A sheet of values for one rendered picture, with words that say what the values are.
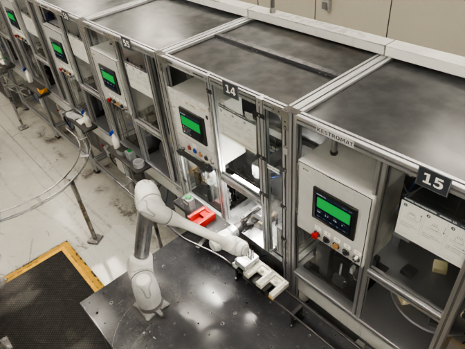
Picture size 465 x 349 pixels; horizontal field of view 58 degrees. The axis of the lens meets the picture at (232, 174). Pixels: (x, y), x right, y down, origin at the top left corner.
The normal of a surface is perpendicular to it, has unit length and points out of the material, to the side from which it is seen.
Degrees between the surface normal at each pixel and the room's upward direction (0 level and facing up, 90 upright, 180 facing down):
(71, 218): 0
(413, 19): 90
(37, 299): 0
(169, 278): 0
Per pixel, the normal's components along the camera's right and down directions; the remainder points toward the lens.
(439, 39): -0.74, 0.46
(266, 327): -0.08, -0.78
